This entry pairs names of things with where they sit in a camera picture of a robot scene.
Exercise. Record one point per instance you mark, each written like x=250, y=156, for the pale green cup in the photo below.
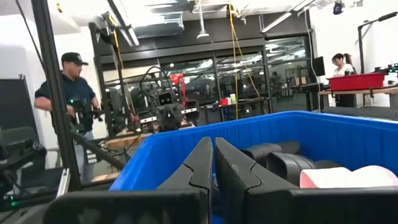
x=233, y=99

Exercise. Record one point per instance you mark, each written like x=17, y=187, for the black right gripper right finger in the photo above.
x=280, y=205

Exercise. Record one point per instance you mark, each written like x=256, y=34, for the white hanging lamp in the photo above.
x=202, y=35

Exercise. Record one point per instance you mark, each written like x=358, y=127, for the blue plastic bin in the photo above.
x=342, y=140

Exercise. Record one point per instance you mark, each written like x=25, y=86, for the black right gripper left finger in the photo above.
x=140, y=208

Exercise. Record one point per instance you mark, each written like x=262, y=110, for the black aluminium frame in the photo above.
x=53, y=93

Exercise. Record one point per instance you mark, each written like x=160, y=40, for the black slide sandal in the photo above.
x=270, y=149
x=289, y=166

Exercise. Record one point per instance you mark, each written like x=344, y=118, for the small red box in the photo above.
x=224, y=102

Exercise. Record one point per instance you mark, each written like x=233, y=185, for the black lamp pole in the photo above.
x=360, y=46

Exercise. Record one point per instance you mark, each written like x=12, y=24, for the wooden work table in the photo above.
x=391, y=90

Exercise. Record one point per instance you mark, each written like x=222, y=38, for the ceiling light strip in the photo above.
x=126, y=28
x=276, y=21

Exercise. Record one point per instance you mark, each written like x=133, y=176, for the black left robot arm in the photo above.
x=192, y=117

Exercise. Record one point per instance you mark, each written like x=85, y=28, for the black monitor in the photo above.
x=318, y=66

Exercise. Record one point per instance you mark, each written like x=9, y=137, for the red plastic bin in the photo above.
x=357, y=81

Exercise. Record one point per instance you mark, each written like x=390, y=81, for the black ceiling camera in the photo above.
x=338, y=7

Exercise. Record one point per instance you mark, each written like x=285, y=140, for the person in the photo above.
x=342, y=70
x=77, y=87

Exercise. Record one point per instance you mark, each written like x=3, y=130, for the black handheld device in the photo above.
x=79, y=109

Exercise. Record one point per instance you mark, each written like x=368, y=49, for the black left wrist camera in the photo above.
x=165, y=99

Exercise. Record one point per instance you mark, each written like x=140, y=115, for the red machine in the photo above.
x=178, y=79

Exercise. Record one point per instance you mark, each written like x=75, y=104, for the black standing panel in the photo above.
x=15, y=105

